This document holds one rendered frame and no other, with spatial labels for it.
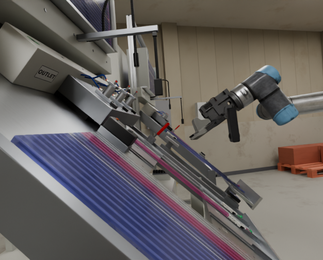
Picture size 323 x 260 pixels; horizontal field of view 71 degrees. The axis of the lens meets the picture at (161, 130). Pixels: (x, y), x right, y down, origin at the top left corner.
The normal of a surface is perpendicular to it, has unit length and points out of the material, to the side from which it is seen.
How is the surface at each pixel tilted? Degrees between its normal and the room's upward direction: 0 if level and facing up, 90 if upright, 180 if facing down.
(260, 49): 90
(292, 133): 90
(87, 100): 90
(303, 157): 90
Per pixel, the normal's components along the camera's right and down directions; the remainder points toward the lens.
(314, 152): 0.25, -0.02
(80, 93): -0.10, 0.01
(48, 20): 0.99, -0.07
